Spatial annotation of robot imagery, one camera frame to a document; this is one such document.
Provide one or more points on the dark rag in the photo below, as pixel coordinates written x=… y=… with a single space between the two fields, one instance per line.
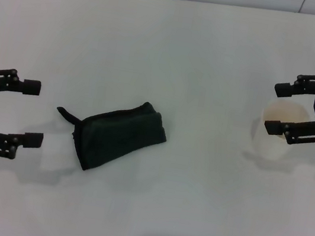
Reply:
x=118 y=136

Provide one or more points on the white plastic cup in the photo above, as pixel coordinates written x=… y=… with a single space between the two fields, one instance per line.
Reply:
x=266 y=147

